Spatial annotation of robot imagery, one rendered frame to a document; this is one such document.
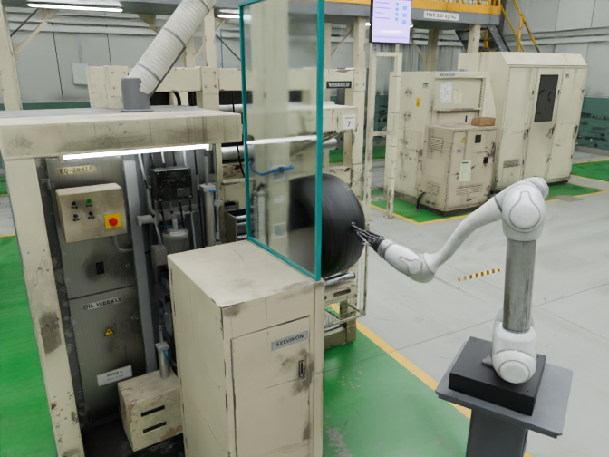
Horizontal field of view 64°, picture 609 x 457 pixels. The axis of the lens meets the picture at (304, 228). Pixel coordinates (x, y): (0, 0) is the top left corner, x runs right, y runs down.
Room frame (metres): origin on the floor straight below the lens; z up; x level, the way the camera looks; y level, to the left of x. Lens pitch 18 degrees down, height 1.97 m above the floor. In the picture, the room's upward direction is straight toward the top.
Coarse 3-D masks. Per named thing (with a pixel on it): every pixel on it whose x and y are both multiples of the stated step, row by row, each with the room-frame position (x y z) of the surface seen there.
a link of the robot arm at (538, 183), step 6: (522, 180) 1.83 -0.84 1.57; (528, 180) 1.80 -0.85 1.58; (534, 180) 1.79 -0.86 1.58; (540, 180) 1.78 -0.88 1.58; (510, 186) 1.85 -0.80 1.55; (534, 186) 1.76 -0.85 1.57; (540, 186) 1.77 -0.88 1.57; (546, 186) 1.78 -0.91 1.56; (504, 192) 1.82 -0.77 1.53; (540, 192) 1.75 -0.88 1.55; (546, 192) 1.77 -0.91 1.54; (498, 198) 1.84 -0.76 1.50; (498, 204) 1.82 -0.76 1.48
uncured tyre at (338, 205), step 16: (336, 192) 2.38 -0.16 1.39; (352, 192) 2.43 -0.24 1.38; (336, 208) 2.31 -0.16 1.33; (352, 208) 2.36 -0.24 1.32; (336, 224) 2.26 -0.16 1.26; (336, 240) 2.25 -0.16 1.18; (352, 240) 2.30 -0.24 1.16; (336, 256) 2.26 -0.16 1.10; (352, 256) 2.33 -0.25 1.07; (336, 272) 2.36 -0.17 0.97
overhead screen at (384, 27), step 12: (372, 0) 6.37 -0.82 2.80; (384, 0) 6.45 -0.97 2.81; (396, 0) 6.53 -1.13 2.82; (408, 0) 6.61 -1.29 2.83; (372, 12) 6.37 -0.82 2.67; (384, 12) 6.45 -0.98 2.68; (396, 12) 6.53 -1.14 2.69; (408, 12) 6.62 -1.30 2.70; (372, 24) 6.37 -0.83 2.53; (384, 24) 6.45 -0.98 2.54; (396, 24) 6.54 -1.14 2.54; (408, 24) 6.62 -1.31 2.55; (372, 36) 6.38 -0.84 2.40; (384, 36) 6.46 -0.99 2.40; (396, 36) 6.54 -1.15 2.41; (408, 36) 6.63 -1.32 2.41
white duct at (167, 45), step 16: (192, 0) 2.39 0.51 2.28; (208, 0) 2.43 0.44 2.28; (176, 16) 2.36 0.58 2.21; (192, 16) 2.38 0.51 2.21; (160, 32) 2.35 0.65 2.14; (176, 32) 2.34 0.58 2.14; (192, 32) 2.40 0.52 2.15; (160, 48) 2.30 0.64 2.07; (176, 48) 2.34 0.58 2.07; (144, 64) 2.27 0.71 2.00; (160, 64) 2.29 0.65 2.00; (144, 80) 2.25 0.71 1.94
